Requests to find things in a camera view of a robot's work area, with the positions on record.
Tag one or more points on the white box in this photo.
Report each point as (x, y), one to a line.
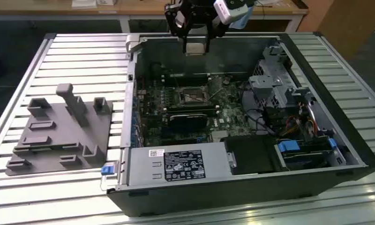
(84, 4)

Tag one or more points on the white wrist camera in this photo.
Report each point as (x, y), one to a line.
(229, 9)

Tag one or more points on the green motherboard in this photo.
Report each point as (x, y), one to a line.
(233, 114)

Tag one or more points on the small silver heatsink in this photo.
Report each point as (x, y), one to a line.
(220, 135)

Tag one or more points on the blue drive bay tab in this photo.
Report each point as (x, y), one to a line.
(331, 144)

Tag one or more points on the black open PC case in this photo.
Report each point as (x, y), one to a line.
(205, 199)

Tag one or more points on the metal drive cage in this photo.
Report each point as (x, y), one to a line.
(268, 93)

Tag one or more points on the CPU socket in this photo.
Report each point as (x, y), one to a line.
(192, 96)

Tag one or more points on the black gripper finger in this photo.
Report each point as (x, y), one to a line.
(185, 39)
(208, 42)

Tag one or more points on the wooden cabinet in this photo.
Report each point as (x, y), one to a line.
(347, 23)

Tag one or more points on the silver power supply unit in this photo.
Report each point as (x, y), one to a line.
(137, 164)

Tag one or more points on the black plastic fan shroud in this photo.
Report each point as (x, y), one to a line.
(252, 154)

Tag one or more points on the round coin battery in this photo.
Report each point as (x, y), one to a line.
(225, 81)

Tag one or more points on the wooden desk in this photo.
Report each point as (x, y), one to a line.
(142, 10)

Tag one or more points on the silver square CPU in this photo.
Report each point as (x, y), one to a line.
(196, 49)

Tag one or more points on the black graphics card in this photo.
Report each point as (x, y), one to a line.
(186, 122)

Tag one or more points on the grey parts rack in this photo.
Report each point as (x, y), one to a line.
(65, 136)

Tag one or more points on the hard disk in blue carrier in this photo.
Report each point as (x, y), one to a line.
(287, 147)

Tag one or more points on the black RAM slot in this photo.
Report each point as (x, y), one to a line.
(230, 75)

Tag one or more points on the blue case latch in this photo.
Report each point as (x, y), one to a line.
(108, 170)

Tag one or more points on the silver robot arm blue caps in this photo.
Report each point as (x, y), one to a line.
(240, 21)

